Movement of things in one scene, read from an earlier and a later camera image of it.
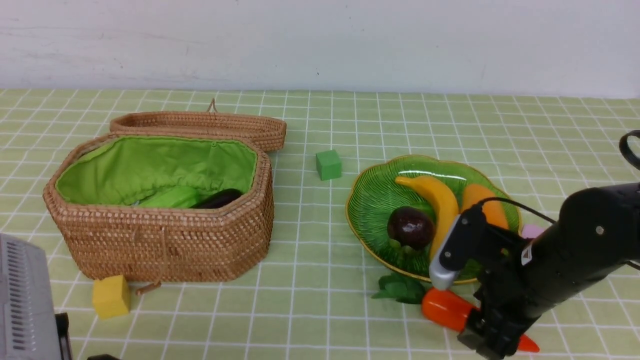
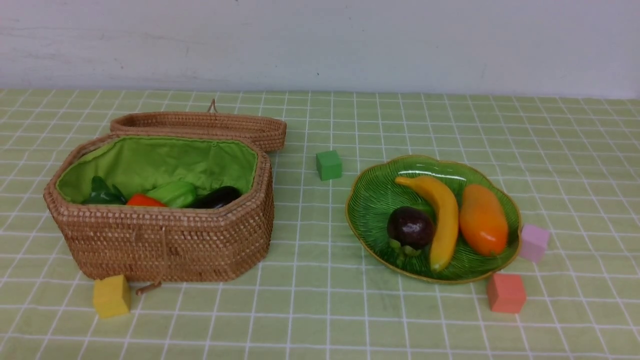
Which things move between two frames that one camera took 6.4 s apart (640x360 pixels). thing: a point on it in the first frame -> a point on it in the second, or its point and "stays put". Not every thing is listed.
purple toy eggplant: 218,199 stays put
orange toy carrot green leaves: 443,307 -> 102,193
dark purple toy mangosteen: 413,227 stays put
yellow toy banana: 445,204 stays put
